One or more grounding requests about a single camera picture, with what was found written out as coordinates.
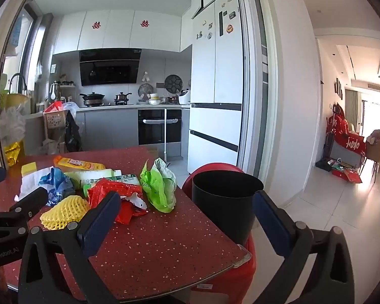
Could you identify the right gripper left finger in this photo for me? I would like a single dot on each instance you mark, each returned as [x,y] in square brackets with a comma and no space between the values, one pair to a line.
[41,278]

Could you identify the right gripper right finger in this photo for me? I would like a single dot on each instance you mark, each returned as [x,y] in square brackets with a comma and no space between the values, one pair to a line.
[331,277]

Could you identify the white paper towel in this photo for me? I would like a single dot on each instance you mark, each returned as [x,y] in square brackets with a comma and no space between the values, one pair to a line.
[31,182]

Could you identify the yellow foam fruit net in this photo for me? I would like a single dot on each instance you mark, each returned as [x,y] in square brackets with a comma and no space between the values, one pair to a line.
[70,209]

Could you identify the blue plastic bag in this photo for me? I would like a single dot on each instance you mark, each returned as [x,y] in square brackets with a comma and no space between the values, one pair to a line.
[58,186]

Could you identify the yellow orange snack bag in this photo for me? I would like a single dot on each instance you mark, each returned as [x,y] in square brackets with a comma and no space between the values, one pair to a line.
[73,165]

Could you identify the pale green tall bottle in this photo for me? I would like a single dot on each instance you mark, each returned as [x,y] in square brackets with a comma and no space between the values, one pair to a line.
[81,178]

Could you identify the red snack bag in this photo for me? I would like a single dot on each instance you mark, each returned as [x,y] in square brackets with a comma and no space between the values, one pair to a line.
[131,202]

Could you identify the green wrapper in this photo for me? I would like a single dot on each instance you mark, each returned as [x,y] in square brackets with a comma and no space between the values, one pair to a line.
[159,183]

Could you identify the yellow sponge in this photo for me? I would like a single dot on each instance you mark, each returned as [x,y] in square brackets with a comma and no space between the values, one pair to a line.
[28,168]

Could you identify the black kitchen faucet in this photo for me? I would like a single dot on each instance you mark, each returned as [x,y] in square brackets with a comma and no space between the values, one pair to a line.
[18,84]

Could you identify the gold foil bag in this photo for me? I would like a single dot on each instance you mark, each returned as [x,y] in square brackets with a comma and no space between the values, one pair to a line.
[12,153]

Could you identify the clear plastic bag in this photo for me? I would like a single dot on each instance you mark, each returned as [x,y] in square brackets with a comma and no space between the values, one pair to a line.
[12,124]

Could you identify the yellow basin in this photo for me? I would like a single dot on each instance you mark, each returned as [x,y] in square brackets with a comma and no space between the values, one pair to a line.
[16,99]

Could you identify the beige perforated basket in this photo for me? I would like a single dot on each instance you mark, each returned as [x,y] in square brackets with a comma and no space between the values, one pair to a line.
[55,119]

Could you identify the black garbage bag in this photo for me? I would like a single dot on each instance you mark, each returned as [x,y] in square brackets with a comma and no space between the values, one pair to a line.
[72,137]

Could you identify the red plastic stool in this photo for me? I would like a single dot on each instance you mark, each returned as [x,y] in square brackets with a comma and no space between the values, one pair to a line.
[230,286]

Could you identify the black wok on stove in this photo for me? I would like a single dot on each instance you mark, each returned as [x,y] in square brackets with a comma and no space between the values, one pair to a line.
[93,99]

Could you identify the brown chair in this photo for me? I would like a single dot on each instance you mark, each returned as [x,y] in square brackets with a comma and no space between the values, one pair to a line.
[372,151]

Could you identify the steel pot with lid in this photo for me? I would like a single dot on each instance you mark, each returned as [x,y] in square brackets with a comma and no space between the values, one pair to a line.
[122,98]

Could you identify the cardboard box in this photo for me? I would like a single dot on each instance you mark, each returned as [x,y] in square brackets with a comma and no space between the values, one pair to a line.
[153,151]

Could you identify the red banner with text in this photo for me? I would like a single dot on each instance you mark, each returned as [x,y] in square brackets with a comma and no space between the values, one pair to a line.
[338,127]

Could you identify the black range hood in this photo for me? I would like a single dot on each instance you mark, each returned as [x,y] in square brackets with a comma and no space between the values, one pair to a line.
[109,66]

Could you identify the black built-in oven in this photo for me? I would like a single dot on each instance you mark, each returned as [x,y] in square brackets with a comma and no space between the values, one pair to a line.
[151,126]

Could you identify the white stick vacuum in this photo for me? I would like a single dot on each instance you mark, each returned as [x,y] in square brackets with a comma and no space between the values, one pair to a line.
[165,135]

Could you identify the round grey trivet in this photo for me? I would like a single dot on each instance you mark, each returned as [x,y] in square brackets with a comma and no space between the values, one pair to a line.
[145,90]

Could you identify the white bowl on counter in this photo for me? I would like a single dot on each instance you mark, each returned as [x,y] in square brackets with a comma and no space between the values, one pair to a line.
[154,102]

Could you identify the white upper cabinets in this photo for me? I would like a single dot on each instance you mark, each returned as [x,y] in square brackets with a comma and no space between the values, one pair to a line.
[97,29]

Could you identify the white refrigerator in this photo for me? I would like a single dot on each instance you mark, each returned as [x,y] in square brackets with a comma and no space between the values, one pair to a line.
[217,80]

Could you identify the round black muffin pan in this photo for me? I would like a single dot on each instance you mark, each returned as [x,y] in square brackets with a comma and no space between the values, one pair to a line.
[173,84]

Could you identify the white rice cooker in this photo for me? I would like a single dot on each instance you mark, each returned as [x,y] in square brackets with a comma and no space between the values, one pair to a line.
[184,97]

